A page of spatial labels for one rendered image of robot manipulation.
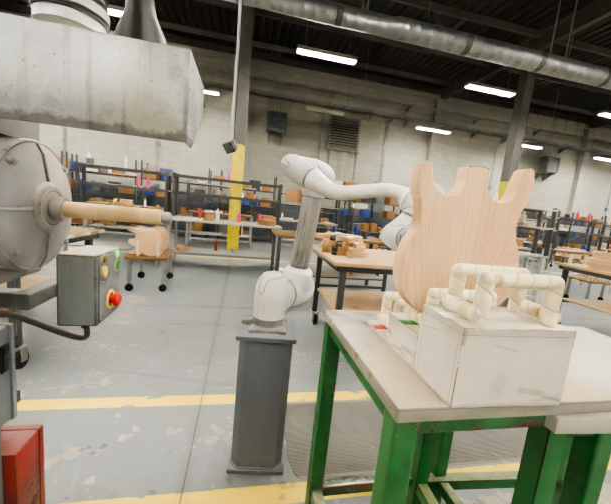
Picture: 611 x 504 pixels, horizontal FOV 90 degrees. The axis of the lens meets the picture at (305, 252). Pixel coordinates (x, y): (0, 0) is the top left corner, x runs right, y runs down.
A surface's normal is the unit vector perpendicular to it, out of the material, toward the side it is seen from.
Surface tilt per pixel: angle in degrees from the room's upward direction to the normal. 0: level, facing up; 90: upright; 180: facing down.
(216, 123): 90
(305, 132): 90
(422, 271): 91
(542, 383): 90
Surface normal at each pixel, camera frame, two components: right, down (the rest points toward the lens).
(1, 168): 0.96, -0.16
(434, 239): 0.18, 0.17
